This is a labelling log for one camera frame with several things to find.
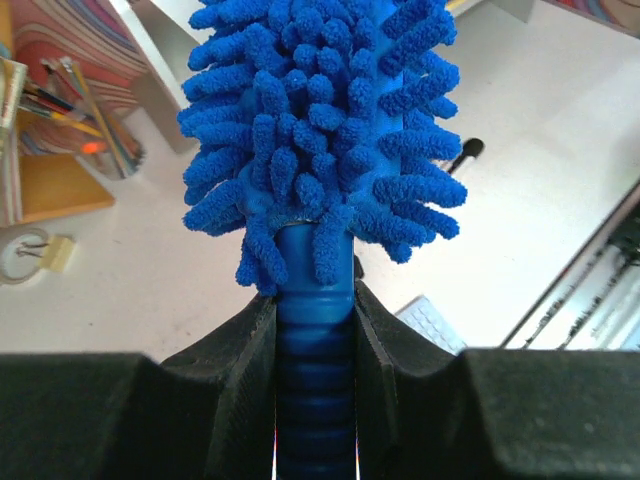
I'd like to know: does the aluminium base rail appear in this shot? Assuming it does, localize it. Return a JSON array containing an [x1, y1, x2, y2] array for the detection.
[[500, 185, 639, 350]]

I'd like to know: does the blue microfiber duster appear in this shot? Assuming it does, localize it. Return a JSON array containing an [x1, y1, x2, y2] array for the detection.
[[178, 1, 467, 479]]

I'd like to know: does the white bookshelf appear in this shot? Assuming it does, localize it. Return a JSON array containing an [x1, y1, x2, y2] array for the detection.
[[108, 0, 539, 155]]

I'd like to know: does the calculator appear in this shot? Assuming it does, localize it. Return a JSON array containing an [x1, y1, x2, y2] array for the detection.
[[395, 295, 467, 355]]

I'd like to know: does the yellow wooden book rack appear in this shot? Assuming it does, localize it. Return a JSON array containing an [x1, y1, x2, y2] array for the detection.
[[1, 1, 115, 225]]

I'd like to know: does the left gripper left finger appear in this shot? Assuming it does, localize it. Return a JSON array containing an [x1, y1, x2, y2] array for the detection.
[[1, 296, 276, 479]]

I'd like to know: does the white box cutter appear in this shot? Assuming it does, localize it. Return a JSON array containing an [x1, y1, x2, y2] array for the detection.
[[447, 138, 485, 175]]

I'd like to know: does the key ring with padlock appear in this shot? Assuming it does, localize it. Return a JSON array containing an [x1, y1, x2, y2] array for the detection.
[[0, 227, 79, 286]]

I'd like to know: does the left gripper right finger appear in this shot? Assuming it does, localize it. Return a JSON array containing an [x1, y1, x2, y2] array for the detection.
[[355, 281, 639, 479]]

